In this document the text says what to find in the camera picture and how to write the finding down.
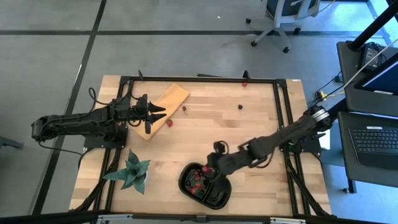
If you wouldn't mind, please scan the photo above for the black plastic tupperware container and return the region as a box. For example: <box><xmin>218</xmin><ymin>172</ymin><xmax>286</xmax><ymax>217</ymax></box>
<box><xmin>178</xmin><ymin>161</ymin><xmax>233</xmax><ymax>210</ymax></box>

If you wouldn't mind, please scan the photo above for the black side desk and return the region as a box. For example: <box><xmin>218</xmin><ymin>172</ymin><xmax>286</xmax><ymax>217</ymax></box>
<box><xmin>337</xmin><ymin>111</ymin><xmax>398</xmax><ymax>194</ymax></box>
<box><xmin>336</xmin><ymin>40</ymin><xmax>398</xmax><ymax>118</ymax></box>

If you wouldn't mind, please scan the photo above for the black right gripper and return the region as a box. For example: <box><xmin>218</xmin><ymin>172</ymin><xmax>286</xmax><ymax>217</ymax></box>
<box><xmin>201</xmin><ymin>151</ymin><xmax>238</xmax><ymax>180</ymax></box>

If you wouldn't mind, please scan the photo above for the yellow folded cloth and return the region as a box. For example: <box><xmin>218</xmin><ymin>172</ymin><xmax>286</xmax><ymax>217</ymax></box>
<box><xmin>132</xmin><ymin>82</ymin><xmax>191</xmax><ymax>141</ymax></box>

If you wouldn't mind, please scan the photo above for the computer monitor blue screen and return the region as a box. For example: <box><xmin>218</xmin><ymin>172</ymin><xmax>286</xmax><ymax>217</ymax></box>
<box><xmin>353</xmin><ymin>52</ymin><xmax>398</xmax><ymax>96</ymax></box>

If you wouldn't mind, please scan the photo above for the silver aluminium bracket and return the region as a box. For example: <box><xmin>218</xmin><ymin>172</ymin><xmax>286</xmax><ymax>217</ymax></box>
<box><xmin>269</xmin><ymin>217</ymin><xmax>307</xmax><ymax>224</ymax></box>
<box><xmin>96</xmin><ymin>213</ymin><xmax>134</xmax><ymax>224</ymax></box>

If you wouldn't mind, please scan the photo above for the black camera rig bar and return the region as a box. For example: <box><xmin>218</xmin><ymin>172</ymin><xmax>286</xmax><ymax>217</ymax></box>
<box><xmin>0</xmin><ymin>210</ymin><xmax>398</xmax><ymax>224</ymax></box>

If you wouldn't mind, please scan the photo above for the green plant in white pot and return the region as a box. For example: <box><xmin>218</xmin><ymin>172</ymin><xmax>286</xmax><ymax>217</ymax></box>
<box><xmin>101</xmin><ymin>148</ymin><xmax>150</xmax><ymax>195</ymax></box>

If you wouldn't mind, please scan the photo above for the grey furniture foot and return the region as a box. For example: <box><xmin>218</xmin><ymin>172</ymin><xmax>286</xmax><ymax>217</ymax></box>
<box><xmin>0</xmin><ymin>135</ymin><xmax>25</xmax><ymax>151</ymax></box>

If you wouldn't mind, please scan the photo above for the black power adapter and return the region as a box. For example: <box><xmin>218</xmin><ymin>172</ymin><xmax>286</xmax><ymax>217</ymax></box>
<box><xmin>357</xmin><ymin>42</ymin><xmax>388</xmax><ymax>74</ymax></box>

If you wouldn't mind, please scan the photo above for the white office chair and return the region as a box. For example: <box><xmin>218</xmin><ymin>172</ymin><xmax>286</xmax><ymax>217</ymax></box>
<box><xmin>244</xmin><ymin>0</ymin><xmax>321</xmax><ymax>54</ymax></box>

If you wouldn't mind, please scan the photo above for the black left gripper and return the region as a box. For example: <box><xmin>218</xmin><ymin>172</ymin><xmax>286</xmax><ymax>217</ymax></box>
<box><xmin>113</xmin><ymin>93</ymin><xmax>168</xmax><ymax>126</ymax></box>

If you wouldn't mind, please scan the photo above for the black cable bundle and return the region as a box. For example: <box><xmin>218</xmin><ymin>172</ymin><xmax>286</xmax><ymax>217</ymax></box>
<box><xmin>284</xmin><ymin>152</ymin><xmax>331</xmax><ymax>218</ymax></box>
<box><xmin>74</xmin><ymin>148</ymin><xmax>125</xmax><ymax>212</ymax></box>

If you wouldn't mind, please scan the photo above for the white cable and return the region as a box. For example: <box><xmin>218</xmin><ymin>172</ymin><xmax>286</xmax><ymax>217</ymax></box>
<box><xmin>341</xmin><ymin>37</ymin><xmax>398</xmax><ymax>91</ymax></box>

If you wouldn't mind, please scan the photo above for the black laptop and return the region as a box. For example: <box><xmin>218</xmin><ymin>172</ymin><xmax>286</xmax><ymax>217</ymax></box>
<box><xmin>347</xmin><ymin>125</ymin><xmax>398</xmax><ymax>171</ymax></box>

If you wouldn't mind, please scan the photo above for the black diagonal post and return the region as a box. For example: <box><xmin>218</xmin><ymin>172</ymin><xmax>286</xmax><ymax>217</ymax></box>
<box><xmin>349</xmin><ymin>0</ymin><xmax>398</xmax><ymax>51</ymax></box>

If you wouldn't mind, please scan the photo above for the white paper sheet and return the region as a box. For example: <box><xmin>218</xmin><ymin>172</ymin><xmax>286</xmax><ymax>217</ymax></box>
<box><xmin>317</xmin><ymin>129</ymin><xmax>332</xmax><ymax>151</ymax></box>

